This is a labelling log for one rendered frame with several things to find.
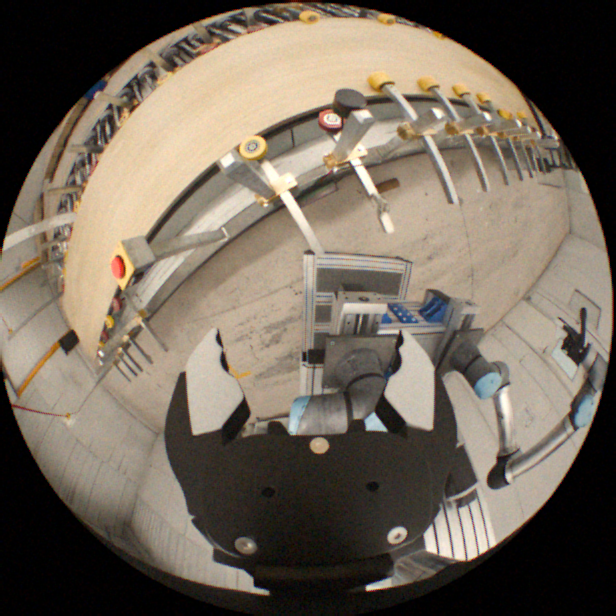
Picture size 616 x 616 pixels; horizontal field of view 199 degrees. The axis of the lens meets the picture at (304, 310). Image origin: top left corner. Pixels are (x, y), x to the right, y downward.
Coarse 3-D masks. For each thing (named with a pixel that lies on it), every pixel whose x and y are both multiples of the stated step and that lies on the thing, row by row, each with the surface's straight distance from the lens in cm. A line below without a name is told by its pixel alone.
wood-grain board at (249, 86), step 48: (240, 48) 107; (288, 48) 98; (336, 48) 100; (384, 48) 114; (432, 48) 154; (192, 96) 90; (240, 96) 76; (288, 96) 71; (384, 96) 82; (432, 96) 101; (144, 144) 94; (192, 144) 72; (240, 144) 63; (96, 192) 125; (144, 192) 83; (96, 240) 121; (96, 288) 135; (96, 336) 181
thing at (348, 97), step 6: (342, 90) 43; (348, 90) 43; (354, 90) 44; (336, 96) 41; (342, 96) 41; (348, 96) 42; (354, 96) 42; (360, 96) 43; (342, 102) 40; (348, 102) 40; (354, 102) 41; (360, 102) 41; (342, 120) 49; (342, 126) 49
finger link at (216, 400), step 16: (208, 336) 12; (208, 352) 11; (192, 368) 10; (208, 368) 10; (224, 368) 11; (192, 384) 9; (208, 384) 9; (224, 384) 9; (192, 400) 9; (208, 400) 8; (224, 400) 8; (240, 400) 8; (192, 416) 8; (208, 416) 8; (224, 416) 8; (240, 416) 8; (208, 432) 8
